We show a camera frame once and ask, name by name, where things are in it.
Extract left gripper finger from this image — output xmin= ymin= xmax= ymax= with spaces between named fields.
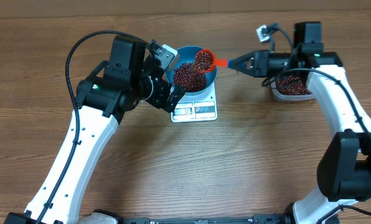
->
xmin=149 ymin=39 xmax=164 ymax=61
xmin=163 ymin=84 xmax=186 ymax=113

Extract red beans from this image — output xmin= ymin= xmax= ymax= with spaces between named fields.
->
xmin=173 ymin=50 xmax=311 ymax=95

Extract blue metal bowl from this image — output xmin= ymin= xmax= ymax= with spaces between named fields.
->
xmin=165 ymin=46 xmax=218 ymax=94

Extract red scoop blue handle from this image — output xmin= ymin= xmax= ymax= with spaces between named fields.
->
xmin=193 ymin=49 xmax=230 ymax=73

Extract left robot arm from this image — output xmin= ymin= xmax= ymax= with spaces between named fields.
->
xmin=4 ymin=31 xmax=185 ymax=224

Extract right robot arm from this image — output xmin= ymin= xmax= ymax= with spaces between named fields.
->
xmin=227 ymin=21 xmax=371 ymax=223

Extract white kitchen scale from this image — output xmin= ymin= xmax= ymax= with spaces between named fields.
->
xmin=170 ymin=83 xmax=218 ymax=123

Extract clear plastic container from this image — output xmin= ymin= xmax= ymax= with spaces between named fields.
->
xmin=270 ymin=75 xmax=314 ymax=102

